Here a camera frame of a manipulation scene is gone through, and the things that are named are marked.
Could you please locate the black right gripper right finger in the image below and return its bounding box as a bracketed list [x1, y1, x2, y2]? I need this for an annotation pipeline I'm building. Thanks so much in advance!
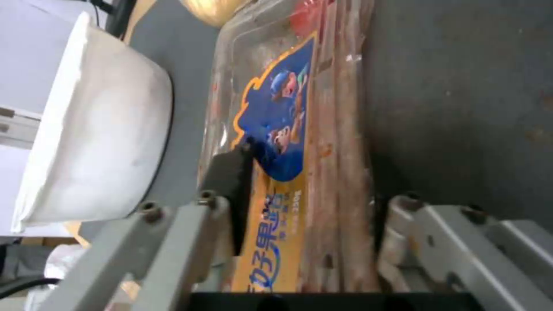
[372, 193, 553, 311]

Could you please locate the yellow round object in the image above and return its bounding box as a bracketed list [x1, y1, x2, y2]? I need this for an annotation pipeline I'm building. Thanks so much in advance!
[180, 0, 251, 26]

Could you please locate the white paper bowl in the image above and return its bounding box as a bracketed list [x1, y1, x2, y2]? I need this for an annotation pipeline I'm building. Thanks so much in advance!
[9, 11, 175, 235]

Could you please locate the black cable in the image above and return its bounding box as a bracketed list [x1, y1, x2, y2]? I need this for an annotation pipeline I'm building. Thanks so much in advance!
[0, 278, 64, 304]

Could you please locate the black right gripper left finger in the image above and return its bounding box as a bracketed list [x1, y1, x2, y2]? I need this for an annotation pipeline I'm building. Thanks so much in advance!
[48, 140, 256, 311]

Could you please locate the white crumpled plastic bag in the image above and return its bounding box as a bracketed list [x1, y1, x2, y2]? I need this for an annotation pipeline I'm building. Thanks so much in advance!
[42, 243, 94, 286]

